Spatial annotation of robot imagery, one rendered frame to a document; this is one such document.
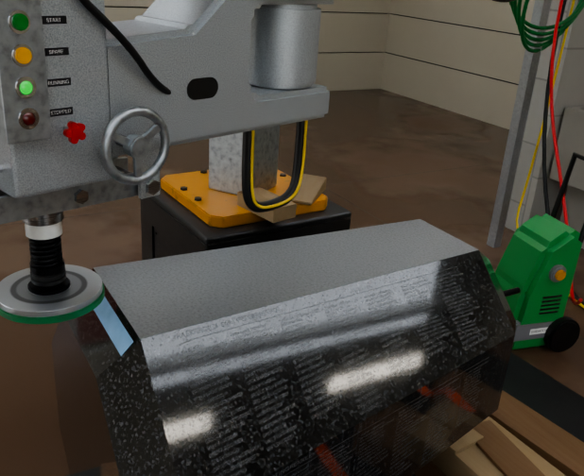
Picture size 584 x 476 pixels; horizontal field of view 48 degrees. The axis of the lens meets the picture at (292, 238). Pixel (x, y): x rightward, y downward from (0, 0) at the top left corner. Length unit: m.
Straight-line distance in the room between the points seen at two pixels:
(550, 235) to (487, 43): 5.06
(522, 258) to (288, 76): 1.74
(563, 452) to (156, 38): 1.87
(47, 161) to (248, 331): 0.54
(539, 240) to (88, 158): 2.21
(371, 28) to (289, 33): 7.49
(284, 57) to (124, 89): 0.47
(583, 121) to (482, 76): 3.75
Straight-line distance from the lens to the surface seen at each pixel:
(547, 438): 2.52
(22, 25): 1.15
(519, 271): 3.06
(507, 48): 7.69
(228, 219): 2.18
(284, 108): 1.60
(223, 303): 1.46
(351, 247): 1.78
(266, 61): 1.61
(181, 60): 1.37
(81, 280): 1.46
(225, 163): 2.36
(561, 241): 3.03
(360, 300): 1.59
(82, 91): 1.24
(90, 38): 1.23
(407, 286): 1.69
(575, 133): 4.32
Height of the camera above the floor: 1.58
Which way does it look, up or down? 23 degrees down
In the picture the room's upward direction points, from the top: 4 degrees clockwise
